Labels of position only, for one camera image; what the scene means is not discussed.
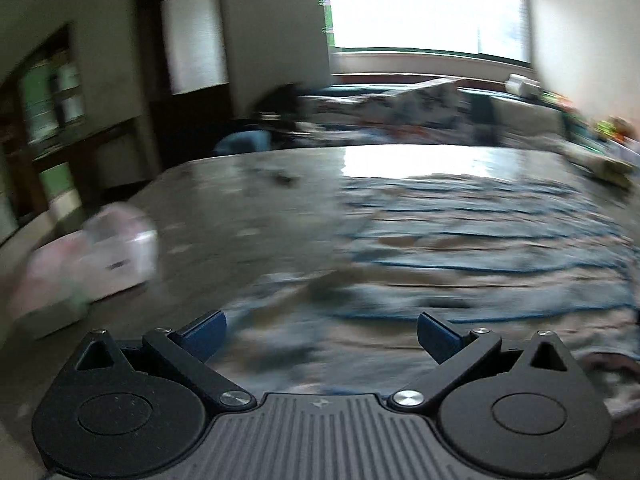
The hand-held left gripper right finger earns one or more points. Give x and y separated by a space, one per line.
437 336

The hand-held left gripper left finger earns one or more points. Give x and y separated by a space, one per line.
202 336

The blue beige striped pants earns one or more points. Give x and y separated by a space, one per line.
475 240

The white pink plastic bag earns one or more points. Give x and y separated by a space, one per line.
110 255

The small metal tool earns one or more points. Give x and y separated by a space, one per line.
282 177

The blue stool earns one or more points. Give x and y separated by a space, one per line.
245 141

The dark wooden cabinet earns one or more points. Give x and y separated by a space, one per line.
100 160

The dark wooden door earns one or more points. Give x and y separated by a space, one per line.
200 120

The blue sofa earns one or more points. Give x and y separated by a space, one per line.
480 105

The white grey cushion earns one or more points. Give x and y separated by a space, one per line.
525 117

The square butterfly print cushion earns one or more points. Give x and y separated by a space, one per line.
430 100

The folded yellow cloth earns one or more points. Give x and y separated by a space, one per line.
605 167

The black bag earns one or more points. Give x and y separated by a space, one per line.
282 105

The long butterfly print cushion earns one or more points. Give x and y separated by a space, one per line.
345 107

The white plush toy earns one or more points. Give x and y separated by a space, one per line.
522 85

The brown green plush toys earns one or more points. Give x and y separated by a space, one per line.
617 130

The green framed window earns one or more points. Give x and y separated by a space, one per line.
425 5

